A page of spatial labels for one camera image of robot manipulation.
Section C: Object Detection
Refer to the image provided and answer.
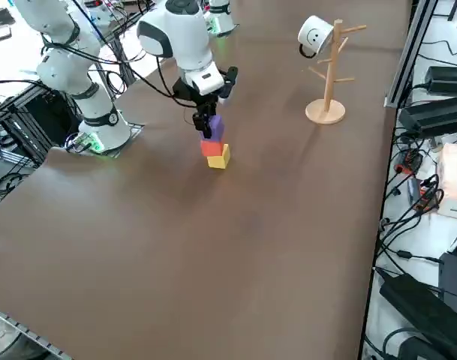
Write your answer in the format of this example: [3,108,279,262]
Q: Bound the red foam cube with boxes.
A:
[200,138,224,158]

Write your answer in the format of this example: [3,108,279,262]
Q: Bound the long black power brick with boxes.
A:
[380,273,457,360]

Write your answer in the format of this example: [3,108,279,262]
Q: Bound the pink white tissue box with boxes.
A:
[436,143,457,221]

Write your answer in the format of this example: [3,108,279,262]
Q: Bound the orange power plug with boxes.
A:
[395,149,424,176]

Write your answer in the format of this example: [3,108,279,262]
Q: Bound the purple foam cube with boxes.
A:
[200,114,225,143]

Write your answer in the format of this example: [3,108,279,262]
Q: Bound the black box device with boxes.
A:
[437,251,457,312]

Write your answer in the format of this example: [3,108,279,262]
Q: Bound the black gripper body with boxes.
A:
[171,76,219,111]

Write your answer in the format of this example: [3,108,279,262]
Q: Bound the white smiley mug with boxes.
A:
[297,14,334,59]

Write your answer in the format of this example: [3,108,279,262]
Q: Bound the aluminium frame post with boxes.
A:
[384,0,439,109]

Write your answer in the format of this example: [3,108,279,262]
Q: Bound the wooden mug tree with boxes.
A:
[305,19,368,125]

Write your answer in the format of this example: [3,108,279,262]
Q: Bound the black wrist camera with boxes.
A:
[217,66,239,106]

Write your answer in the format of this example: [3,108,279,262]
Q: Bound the black control cabinet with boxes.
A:
[0,80,83,166]

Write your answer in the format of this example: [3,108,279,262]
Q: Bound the large black power adapter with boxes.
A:
[397,95,457,138]

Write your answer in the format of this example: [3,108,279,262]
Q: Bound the yellow foam cube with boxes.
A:
[207,143,231,170]

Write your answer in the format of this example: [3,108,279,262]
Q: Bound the orange black tool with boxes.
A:
[411,175,445,217]

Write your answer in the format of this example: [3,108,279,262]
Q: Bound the small black power adapter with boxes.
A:
[425,66,457,95]

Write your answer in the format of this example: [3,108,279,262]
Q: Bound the aluminium frame rail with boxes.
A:
[0,302,77,360]

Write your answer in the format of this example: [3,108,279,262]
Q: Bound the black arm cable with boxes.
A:
[44,37,184,110]

